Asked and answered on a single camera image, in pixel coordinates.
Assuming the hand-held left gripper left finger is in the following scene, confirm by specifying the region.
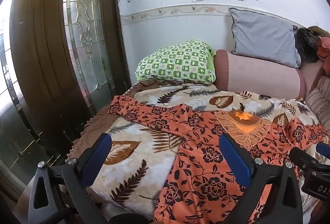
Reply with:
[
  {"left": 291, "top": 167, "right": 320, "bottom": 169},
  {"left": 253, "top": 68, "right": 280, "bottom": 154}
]
[{"left": 28, "top": 133, "right": 112, "bottom": 224}]

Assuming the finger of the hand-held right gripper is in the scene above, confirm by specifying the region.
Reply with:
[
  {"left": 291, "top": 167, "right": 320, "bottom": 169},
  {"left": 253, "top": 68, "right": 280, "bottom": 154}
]
[{"left": 316, "top": 142, "right": 330, "bottom": 155}]

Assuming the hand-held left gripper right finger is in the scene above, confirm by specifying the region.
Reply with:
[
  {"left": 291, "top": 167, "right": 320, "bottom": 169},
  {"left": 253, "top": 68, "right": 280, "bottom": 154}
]
[{"left": 219, "top": 133, "right": 303, "bottom": 224}]

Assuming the orange floral garment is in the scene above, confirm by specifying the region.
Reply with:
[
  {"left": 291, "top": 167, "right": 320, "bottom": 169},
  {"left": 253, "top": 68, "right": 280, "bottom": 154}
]
[{"left": 107, "top": 95, "right": 328, "bottom": 224}]

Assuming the leaf print blanket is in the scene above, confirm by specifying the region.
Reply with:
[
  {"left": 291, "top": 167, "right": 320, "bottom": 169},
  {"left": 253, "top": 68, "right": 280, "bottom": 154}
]
[{"left": 89, "top": 83, "right": 330, "bottom": 220}]

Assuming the striped cushion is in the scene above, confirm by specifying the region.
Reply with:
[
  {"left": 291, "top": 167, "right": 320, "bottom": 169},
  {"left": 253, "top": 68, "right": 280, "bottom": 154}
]
[{"left": 305, "top": 76, "right": 330, "bottom": 125}]

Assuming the pink bolster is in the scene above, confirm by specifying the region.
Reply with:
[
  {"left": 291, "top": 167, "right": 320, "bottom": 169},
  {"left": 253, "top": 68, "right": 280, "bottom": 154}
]
[{"left": 213, "top": 49, "right": 306, "bottom": 99}]

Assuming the plain orange cloth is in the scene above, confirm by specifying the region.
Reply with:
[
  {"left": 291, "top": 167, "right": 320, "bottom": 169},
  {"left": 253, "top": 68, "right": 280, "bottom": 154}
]
[{"left": 317, "top": 36, "right": 330, "bottom": 61}]

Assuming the dark furry cloth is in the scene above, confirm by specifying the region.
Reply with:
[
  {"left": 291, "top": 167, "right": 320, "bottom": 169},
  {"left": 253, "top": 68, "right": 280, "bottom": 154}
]
[{"left": 294, "top": 27, "right": 321, "bottom": 63}]

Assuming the green checked pillow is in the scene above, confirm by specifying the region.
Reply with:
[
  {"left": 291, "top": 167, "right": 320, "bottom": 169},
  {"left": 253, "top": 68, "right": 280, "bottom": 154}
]
[{"left": 135, "top": 40, "right": 216, "bottom": 85}]

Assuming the tan cloth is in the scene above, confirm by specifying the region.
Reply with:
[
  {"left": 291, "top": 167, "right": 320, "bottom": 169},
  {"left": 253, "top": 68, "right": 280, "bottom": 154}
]
[{"left": 308, "top": 25, "right": 330, "bottom": 37}]

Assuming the brown wooden door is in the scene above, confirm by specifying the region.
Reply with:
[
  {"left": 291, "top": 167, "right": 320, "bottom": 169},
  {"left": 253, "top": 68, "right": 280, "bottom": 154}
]
[{"left": 9, "top": 0, "right": 94, "bottom": 161}]

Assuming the grey pillow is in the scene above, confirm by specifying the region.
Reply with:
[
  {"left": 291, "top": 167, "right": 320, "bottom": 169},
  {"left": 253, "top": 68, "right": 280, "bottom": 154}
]
[{"left": 229, "top": 8, "right": 302, "bottom": 69}]

